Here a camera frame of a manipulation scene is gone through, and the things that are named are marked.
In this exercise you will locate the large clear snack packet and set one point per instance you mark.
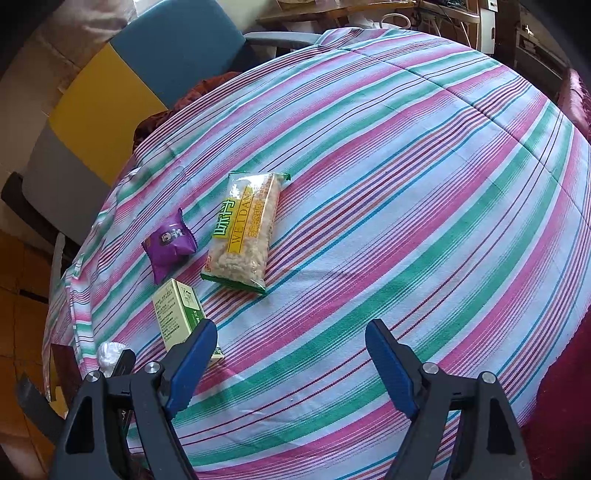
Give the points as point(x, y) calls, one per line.
point(242, 235)

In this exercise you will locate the striped pink green tablecloth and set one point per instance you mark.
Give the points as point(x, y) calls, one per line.
point(392, 207)

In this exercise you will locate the wooden side table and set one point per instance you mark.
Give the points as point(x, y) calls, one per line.
point(323, 11)

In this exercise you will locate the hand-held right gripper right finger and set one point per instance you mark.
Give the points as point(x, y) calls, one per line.
point(392, 369)

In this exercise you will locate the low wooden cabinet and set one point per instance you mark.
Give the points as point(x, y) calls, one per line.
point(540, 50)

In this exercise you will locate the green white carton box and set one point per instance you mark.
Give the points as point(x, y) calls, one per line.
point(178, 314)

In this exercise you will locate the red fuzzy blanket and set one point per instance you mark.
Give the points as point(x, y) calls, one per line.
point(563, 392)

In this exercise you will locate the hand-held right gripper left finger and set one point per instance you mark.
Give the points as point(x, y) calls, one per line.
point(189, 369)

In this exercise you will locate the blue yellow grey chair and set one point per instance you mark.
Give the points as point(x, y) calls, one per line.
point(101, 101)

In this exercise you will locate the white bag of balls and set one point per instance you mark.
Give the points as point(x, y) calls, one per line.
point(108, 357)

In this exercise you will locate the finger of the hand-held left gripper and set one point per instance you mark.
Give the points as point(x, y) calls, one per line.
point(124, 362)

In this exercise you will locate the white metal rack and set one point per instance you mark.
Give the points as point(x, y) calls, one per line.
point(461, 23)

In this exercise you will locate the dark red cloth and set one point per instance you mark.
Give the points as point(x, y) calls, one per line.
point(184, 104)

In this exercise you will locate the dark red cardboard box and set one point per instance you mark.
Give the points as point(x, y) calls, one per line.
point(64, 374)

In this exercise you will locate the purple snack packet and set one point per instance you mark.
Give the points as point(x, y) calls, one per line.
point(168, 242)

